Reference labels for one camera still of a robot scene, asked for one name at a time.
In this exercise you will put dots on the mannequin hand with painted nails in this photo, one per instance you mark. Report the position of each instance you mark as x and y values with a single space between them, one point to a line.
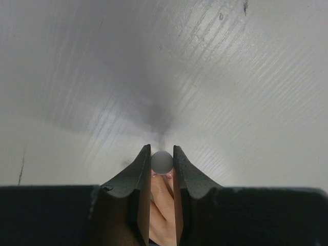
162 227

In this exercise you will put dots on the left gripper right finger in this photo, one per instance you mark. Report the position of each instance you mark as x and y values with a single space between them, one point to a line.
207 213

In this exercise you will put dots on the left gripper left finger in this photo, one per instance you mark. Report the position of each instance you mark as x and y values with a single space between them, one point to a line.
114 213

